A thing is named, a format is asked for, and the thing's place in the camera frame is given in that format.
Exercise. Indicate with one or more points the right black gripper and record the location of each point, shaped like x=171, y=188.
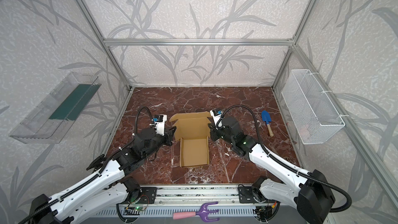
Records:
x=214, y=134

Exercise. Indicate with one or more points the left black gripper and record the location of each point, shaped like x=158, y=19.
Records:
x=168, y=135

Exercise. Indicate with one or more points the brown cardboard box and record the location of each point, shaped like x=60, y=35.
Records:
x=192, y=132

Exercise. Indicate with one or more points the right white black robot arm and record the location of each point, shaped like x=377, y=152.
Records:
x=308, y=192

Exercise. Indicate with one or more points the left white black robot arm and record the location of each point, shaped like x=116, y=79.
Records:
x=108, y=185

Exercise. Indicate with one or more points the small green lit circuit board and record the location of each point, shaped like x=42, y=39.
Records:
x=134, y=211

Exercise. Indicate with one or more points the purple pink garden fork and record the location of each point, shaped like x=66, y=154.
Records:
x=203, y=213

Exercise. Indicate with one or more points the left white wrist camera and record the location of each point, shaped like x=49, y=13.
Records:
x=159, y=123

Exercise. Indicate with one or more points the blue trowel wooden handle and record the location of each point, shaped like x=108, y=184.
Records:
x=267, y=119

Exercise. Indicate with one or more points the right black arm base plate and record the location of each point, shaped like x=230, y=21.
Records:
x=249, y=194

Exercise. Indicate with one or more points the aluminium front rail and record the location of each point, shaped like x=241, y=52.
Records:
x=227, y=194

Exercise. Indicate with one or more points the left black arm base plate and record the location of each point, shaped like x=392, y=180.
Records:
x=144, y=195

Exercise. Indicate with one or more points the red black handled tool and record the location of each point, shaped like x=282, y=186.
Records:
x=97, y=163

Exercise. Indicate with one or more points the white wire mesh basket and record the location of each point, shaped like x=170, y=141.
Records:
x=314, y=115

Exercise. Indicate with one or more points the clear plastic wall bin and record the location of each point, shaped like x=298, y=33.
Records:
x=49, y=121

